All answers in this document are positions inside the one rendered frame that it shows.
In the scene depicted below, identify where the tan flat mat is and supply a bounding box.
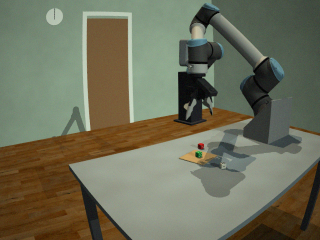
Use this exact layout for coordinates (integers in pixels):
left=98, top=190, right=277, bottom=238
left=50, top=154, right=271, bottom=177
left=179, top=150, right=218, bottom=166

